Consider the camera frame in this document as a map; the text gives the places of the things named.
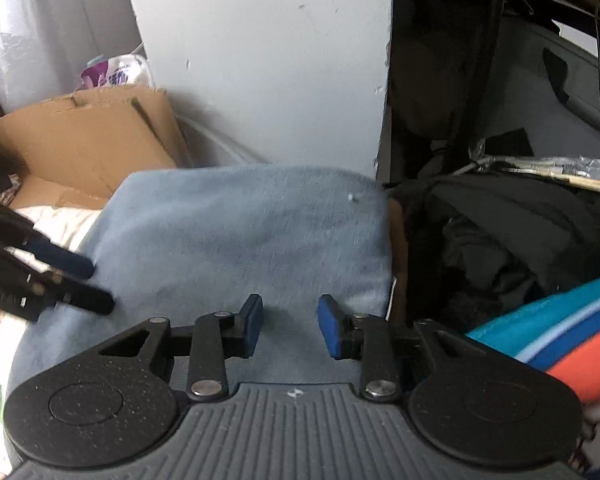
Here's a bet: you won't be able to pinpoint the black jacket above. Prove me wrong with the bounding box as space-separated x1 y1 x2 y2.
390 172 600 333

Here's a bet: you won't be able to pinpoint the cream bear print bed sheet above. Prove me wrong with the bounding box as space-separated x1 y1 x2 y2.
0 204 108 480

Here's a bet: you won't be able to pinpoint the brown cardboard sheet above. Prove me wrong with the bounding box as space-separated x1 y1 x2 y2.
0 87 191 211

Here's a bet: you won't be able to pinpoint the floral patterned cloth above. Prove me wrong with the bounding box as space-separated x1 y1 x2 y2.
0 172 31 211

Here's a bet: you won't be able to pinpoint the blue denim pants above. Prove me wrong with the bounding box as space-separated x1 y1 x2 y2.
7 162 397 461

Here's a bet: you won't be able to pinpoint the purple packet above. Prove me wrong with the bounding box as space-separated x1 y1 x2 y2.
80 55 131 92

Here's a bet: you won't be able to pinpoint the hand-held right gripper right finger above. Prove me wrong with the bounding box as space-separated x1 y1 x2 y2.
317 293 486 402

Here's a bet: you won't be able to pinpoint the black metal pole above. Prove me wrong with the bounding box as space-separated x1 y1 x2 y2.
445 0 507 161

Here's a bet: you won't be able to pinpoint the teal printed cloth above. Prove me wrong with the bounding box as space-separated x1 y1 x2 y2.
464 270 600 480

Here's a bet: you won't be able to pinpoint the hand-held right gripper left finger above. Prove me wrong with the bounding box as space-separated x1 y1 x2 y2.
96 293 264 402

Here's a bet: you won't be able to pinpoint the grey suitcase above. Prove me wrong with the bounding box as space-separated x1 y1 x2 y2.
480 15 600 171

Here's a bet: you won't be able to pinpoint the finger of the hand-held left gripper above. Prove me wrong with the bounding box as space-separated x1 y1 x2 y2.
25 237 96 281
47 279 117 317

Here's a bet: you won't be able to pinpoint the clear plastic packet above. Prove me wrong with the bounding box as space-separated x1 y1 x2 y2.
450 152 600 193

